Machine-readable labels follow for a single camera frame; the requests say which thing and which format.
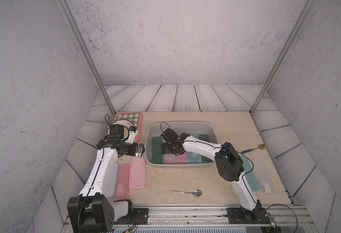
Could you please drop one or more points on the dark green pencil case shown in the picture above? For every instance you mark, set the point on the dark green pencil case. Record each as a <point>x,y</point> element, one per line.
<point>157,156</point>
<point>207,139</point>

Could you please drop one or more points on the green checkered cloth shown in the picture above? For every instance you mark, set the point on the green checkered cloth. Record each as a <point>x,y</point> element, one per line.
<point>133,117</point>

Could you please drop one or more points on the pink plastic tray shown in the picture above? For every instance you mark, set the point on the pink plastic tray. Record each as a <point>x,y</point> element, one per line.
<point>137,128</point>

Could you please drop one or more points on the aluminium front rail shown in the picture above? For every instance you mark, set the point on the aluminium front rail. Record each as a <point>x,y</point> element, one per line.
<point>208,218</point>

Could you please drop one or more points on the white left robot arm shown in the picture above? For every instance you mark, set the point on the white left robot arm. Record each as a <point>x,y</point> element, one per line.
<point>91,211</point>

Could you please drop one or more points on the metal spoon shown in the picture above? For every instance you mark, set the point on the metal spoon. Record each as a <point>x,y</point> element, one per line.
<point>196,193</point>

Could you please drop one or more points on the left aluminium frame post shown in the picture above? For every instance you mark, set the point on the left aluminium frame post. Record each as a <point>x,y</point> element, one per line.
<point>68,15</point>

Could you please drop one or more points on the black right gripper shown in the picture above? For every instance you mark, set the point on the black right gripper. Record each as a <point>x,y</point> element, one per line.
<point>164,149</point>

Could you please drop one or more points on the right aluminium frame post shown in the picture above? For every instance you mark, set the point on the right aluminium frame post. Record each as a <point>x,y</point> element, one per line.
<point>295,31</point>

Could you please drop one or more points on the rose pink pencil case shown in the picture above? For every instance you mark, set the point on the rose pink pencil case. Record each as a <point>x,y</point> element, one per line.
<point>122,182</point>

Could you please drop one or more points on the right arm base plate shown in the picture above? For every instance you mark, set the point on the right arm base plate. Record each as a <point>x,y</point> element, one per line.
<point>237,216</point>

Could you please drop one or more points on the round patterned ceramic plate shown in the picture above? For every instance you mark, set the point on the round patterned ceramic plate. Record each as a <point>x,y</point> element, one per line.
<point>128,126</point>

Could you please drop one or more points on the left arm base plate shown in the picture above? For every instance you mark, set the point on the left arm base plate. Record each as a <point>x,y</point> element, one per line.
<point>135,216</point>

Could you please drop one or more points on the grey plastic storage box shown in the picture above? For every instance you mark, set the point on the grey plastic storage box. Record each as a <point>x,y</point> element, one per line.
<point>190,127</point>

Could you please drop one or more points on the light blue pencil case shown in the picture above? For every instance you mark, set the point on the light blue pencil case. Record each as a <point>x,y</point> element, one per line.
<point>112,182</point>

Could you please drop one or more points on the clear case with label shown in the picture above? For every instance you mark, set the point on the clear case with label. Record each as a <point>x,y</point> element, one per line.
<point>262,174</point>

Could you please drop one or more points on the teal pencil case with label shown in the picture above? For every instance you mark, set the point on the teal pencil case with label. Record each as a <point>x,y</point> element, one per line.
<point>193,157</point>

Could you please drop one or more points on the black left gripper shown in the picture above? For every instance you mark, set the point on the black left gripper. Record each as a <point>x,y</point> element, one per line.
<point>133,151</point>

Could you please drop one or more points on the aluminium frame post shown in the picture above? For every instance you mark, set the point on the aluminium frame post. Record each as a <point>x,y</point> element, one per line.
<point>295,31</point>
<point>68,15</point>

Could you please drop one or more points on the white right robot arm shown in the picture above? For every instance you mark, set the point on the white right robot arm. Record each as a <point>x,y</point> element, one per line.
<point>229,165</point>

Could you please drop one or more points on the translucent pink pencil case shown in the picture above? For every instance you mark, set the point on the translucent pink pencil case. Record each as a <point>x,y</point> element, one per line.
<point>182,158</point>

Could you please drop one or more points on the light pink ridged pencil case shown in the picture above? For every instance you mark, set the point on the light pink ridged pencil case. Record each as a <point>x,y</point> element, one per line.
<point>137,178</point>

